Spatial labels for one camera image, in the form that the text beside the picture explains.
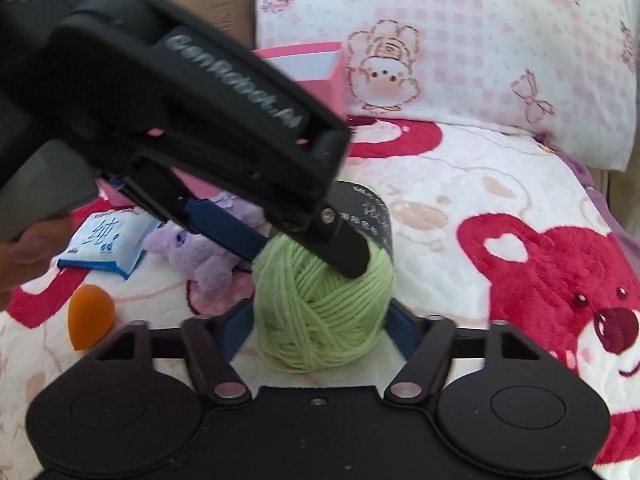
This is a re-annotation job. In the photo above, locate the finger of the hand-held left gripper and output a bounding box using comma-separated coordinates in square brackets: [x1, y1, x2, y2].
[121, 157, 268, 273]
[311, 204, 371, 279]

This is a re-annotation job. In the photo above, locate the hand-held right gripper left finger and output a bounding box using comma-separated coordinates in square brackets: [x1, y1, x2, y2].
[92, 299, 253, 402]

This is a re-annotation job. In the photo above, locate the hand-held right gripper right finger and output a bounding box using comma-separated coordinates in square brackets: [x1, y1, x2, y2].
[384, 299, 547, 402]

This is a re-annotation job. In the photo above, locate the purple plush toy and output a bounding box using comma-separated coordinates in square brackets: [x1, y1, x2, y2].
[144, 192, 266, 301]

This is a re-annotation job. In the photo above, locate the green yarn ball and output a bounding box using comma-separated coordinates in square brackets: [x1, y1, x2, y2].
[251, 180, 397, 375]

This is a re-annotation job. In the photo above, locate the pink cardboard box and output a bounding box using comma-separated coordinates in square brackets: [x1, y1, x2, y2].
[97, 42, 346, 208]

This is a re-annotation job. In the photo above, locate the orange makeup sponge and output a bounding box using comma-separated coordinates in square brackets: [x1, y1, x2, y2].
[68, 284, 116, 352]

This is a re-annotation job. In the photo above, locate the person's left hand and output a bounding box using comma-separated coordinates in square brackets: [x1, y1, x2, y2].
[0, 216, 73, 311]

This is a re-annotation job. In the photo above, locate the brown cushion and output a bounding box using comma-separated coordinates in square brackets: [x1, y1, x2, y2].
[137, 0, 257, 48]

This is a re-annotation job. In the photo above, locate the blue wet wipes packet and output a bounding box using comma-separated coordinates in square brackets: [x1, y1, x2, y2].
[57, 210, 163, 281]

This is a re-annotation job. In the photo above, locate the red bear printed blanket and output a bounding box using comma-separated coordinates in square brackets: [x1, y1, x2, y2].
[0, 115, 640, 471]

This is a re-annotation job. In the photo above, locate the pink checked pillow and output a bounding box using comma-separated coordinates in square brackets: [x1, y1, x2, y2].
[247, 0, 640, 171]

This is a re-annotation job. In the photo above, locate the beige shiny cloth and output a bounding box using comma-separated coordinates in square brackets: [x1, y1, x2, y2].
[592, 167, 640, 241]

